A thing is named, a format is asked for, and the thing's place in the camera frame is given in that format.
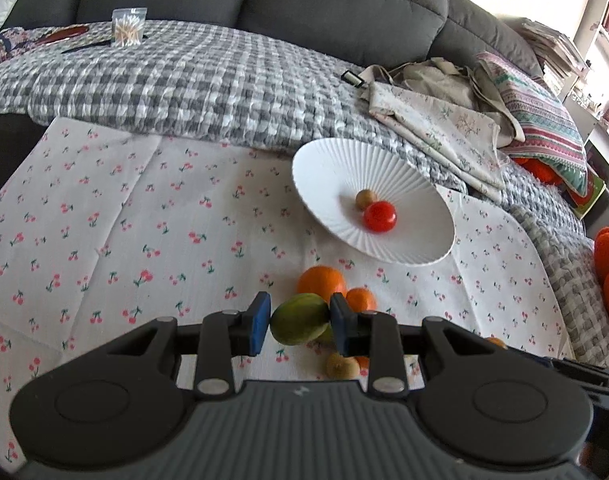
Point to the beige fabric bag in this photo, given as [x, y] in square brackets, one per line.
[444, 75]

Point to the brown kiwi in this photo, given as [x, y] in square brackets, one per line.
[364, 197]
[340, 366]

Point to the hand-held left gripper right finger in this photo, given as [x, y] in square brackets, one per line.
[339, 325]

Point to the clear bag of cotton swabs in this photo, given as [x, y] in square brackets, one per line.
[128, 27]

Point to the striped colourful cushion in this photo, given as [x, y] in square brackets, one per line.
[539, 110]

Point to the white cherry print cloth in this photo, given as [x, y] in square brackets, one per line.
[134, 220]

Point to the green and red book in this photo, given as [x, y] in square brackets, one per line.
[589, 192]

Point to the red case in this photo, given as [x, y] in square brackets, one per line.
[64, 34]

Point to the green mango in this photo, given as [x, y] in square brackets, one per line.
[299, 317]

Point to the grey checked blanket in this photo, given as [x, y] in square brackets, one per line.
[209, 75]

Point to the folded floral cloth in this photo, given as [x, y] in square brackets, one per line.
[434, 130]

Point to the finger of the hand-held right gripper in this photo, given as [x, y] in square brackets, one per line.
[584, 375]

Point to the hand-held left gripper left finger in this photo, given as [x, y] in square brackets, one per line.
[260, 325]

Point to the black pen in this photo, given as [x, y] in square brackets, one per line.
[84, 46]

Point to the white ribbed plate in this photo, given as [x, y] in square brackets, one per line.
[344, 170]

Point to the small orange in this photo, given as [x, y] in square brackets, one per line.
[363, 361]
[496, 343]
[363, 299]

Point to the large orange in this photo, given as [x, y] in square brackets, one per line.
[322, 282]

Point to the floral patterned pouch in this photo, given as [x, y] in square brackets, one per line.
[9, 47]

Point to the dark grey sofa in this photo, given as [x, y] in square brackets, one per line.
[334, 5]

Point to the stack of magazines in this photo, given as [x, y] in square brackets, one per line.
[549, 45]

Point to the red tomato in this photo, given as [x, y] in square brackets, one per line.
[379, 216]

